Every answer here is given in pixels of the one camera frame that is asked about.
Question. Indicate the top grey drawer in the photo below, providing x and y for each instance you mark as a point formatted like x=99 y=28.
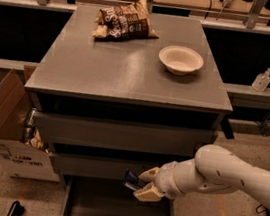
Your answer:
x=113 y=134

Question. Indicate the open bottom grey drawer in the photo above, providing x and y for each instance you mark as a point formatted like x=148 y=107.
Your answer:
x=101 y=197

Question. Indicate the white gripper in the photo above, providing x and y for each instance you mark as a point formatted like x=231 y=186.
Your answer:
x=165 y=179

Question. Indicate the middle grey drawer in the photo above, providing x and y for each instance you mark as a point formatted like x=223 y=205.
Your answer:
x=98 y=166

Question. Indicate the cardboard box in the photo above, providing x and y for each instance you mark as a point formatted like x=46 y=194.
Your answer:
x=19 y=158

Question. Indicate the metal can in box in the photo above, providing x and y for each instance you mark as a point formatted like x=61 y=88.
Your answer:
x=29 y=125

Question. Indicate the grey drawer cabinet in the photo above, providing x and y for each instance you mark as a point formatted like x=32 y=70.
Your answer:
x=126 y=81

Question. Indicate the dark blue rxbar wrapper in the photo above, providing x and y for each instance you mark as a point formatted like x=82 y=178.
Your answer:
x=132 y=181

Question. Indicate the brown chip bag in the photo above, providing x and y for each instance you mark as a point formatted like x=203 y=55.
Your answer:
x=124 y=22

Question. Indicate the clear sanitizer bottle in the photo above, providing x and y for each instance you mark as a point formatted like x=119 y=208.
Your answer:
x=262 y=81

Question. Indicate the white paper bowl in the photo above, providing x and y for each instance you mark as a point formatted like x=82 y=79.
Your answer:
x=180 y=60

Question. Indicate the black tool on floor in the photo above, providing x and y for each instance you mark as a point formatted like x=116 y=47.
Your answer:
x=16 y=209

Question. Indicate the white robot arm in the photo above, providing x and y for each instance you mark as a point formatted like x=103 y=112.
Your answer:
x=212 y=170

